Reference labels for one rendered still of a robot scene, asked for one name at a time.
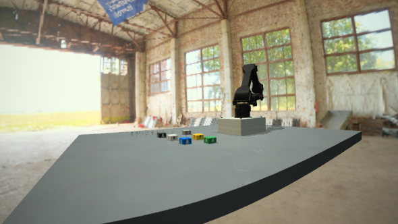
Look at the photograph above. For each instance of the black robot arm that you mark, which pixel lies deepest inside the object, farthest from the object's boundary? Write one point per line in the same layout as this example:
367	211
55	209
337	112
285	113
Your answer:
243	94

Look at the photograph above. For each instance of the green block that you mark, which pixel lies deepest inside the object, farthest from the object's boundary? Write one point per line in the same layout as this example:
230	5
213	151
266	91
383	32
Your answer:
210	139

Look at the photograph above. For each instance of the blue block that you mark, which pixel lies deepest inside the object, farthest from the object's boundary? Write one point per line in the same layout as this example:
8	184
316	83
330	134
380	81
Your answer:
185	140

